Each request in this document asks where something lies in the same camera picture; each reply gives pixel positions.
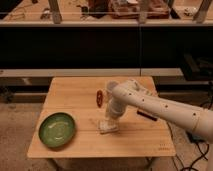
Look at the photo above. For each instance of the red brown oblong object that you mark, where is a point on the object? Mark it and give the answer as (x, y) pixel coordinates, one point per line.
(99, 98)

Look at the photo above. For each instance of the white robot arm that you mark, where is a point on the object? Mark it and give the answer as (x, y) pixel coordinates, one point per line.
(196, 120)

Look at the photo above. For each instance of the brown tray on shelf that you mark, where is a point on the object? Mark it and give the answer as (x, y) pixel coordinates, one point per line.
(157, 9)

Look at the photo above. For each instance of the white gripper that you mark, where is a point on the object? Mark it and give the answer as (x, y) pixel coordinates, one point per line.
(110, 123)

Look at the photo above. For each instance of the light wooden table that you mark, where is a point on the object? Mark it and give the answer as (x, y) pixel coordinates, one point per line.
(137, 136)

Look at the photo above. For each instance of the green ceramic bowl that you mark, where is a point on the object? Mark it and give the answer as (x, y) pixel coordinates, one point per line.
(57, 130)

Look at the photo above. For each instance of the black marker pen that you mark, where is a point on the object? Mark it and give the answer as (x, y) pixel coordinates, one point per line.
(146, 115)

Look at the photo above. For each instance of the white sponge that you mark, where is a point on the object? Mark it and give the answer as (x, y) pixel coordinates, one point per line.
(103, 130)

